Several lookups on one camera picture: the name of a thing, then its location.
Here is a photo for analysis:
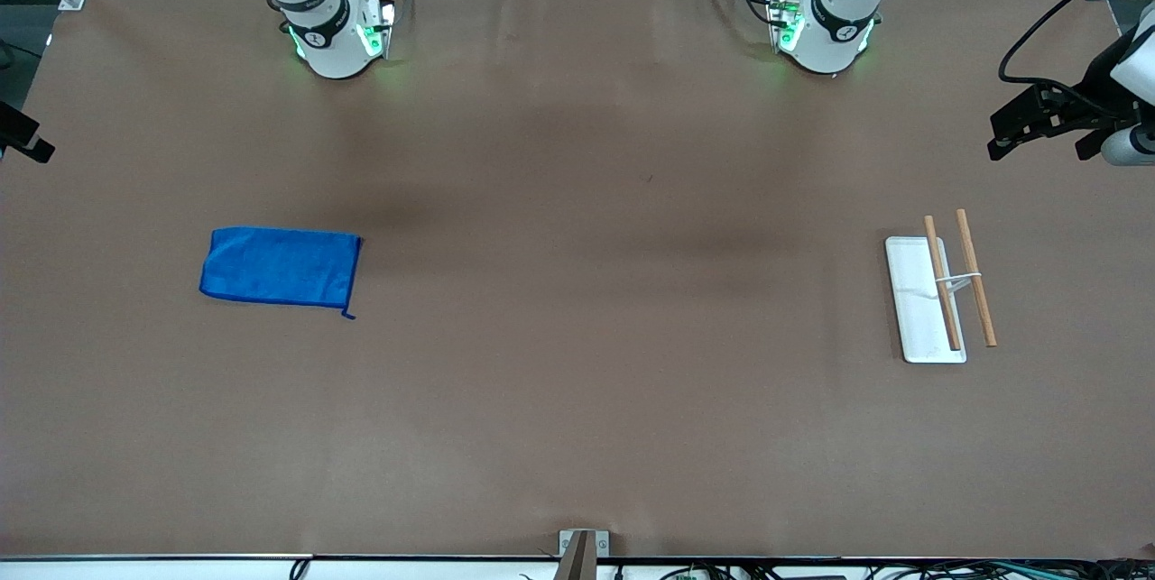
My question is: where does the blue microfibre towel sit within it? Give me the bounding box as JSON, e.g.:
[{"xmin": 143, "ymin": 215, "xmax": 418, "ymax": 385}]
[{"xmin": 199, "ymin": 227, "xmax": 364, "ymax": 321}]

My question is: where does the white towel rack base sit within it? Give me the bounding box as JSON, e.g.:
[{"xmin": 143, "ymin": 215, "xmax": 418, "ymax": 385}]
[{"xmin": 884, "ymin": 236, "xmax": 968, "ymax": 364}]

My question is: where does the wooden rack rod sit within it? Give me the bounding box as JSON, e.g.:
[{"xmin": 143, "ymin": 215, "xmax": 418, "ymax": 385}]
[
  {"xmin": 923, "ymin": 215, "xmax": 963, "ymax": 353},
  {"xmin": 956, "ymin": 208, "xmax": 999, "ymax": 349}
]

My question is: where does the white table edge strip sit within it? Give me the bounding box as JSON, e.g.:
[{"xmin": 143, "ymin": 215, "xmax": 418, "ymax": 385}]
[{"xmin": 0, "ymin": 555, "xmax": 1155, "ymax": 580}]

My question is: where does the brown table cover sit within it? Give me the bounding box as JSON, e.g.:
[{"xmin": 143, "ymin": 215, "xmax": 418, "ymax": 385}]
[{"xmin": 0, "ymin": 0, "xmax": 1155, "ymax": 560}]

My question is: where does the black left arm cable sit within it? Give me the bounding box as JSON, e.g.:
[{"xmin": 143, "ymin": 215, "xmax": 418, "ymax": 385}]
[{"xmin": 997, "ymin": 0, "xmax": 1155, "ymax": 87}]

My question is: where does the silver left base connector bracket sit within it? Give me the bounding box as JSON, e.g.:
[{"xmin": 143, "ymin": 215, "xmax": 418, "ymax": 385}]
[{"xmin": 766, "ymin": 0, "xmax": 807, "ymax": 54}]

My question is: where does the silver base connector bracket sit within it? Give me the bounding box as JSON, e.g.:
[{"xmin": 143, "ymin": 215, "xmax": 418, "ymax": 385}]
[
  {"xmin": 358, "ymin": 0, "xmax": 399, "ymax": 60},
  {"xmin": 766, "ymin": 0, "xmax": 807, "ymax": 54}
]

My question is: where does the silver right base connector bracket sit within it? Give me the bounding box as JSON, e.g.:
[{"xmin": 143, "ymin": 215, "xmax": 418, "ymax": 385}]
[{"xmin": 358, "ymin": 0, "xmax": 399, "ymax": 60}]

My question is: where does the cable bundle under table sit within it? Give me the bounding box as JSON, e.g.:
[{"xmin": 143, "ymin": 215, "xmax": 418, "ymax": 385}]
[{"xmin": 519, "ymin": 559, "xmax": 1155, "ymax": 580}]

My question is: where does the grey metal bracket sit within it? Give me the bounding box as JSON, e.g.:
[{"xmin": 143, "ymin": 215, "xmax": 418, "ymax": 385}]
[{"xmin": 559, "ymin": 529, "xmax": 612, "ymax": 558}]

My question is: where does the brown camera post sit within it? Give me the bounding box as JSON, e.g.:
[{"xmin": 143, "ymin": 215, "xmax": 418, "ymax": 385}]
[{"xmin": 553, "ymin": 531, "xmax": 598, "ymax": 580}]

